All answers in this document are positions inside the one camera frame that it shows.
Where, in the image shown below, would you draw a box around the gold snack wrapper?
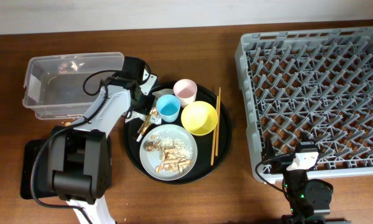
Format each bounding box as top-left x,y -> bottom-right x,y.
136,106 -> 160,142

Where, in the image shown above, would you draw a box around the light blue plastic cup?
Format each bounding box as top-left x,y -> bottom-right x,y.
156,95 -> 181,123

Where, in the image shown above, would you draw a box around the pink plastic cup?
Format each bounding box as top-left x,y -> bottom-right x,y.
173,79 -> 198,108

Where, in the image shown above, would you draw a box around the yellow plastic bowl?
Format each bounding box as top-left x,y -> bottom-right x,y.
181,101 -> 218,136

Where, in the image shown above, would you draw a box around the white napkin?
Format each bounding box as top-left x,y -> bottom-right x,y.
125,88 -> 174,123

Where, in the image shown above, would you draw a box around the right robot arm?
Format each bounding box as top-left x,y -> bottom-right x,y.
254,134 -> 350,224

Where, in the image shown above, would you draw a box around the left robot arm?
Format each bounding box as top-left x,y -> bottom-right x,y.
30,57 -> 157,223

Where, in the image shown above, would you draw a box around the grey dishwasher rack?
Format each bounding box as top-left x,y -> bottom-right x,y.
234,27 -> 373,183

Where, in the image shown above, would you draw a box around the clear plastic waste bin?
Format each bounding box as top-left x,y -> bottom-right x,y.
22,52 -> 124,120

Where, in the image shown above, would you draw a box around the round black tray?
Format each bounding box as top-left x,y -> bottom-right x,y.
122,81 -> 233,185

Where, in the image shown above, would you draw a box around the grey plate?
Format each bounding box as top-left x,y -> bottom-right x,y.
140,124 -> 198,181

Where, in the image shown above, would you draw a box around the food scraps on plate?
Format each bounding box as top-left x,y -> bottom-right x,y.
145,135 -> 193,174

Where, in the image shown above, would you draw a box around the black rectangular tray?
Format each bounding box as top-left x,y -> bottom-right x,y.
19,125 -> 113,200

